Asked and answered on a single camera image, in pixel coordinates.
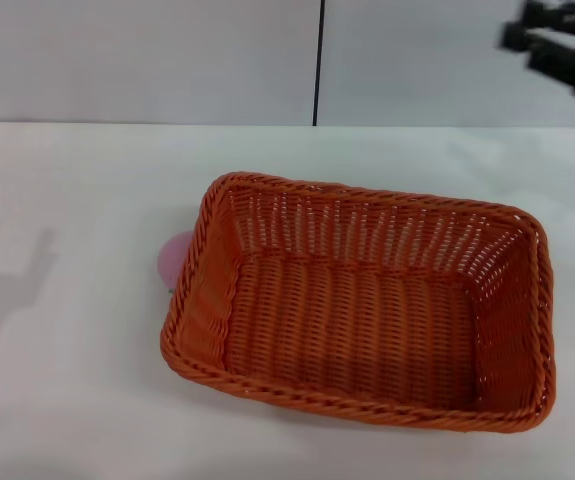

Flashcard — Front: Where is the black vertical wall strip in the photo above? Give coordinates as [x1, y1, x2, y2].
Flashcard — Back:
[310, 0, 327, 127]

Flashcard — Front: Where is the orange woven plastic basket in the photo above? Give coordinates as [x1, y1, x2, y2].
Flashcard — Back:
[158, 171, 557, 432]

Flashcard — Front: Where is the pink peach toy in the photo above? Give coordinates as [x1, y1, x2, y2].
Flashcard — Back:
[157, 231, 194, 295]

